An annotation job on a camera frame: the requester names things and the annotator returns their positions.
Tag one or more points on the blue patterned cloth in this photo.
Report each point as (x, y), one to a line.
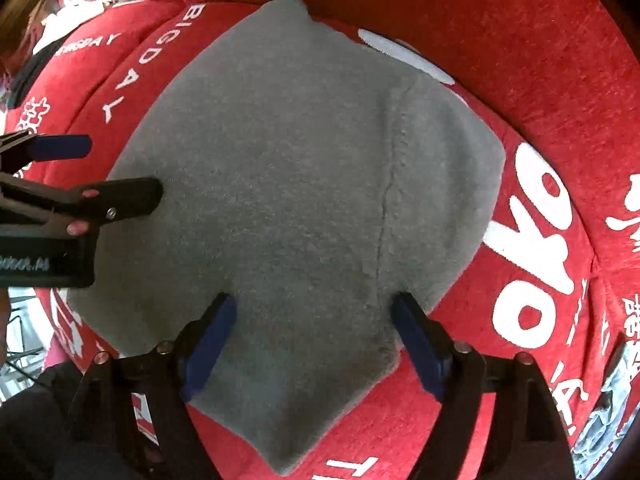
(605, 427)

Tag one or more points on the person's left hand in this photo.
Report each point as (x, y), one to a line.
(79, 227)

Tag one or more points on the red printed bed cover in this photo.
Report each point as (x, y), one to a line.
(506, 368)

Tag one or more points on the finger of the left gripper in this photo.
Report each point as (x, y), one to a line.
(118, 200)
(21, 148)

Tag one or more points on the pile of mixed clothes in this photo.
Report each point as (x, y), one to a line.
(21, 29)

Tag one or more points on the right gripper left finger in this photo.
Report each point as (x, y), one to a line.
(129, 418)

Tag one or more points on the grey sweatshirt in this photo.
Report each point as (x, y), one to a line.
(311, 179)

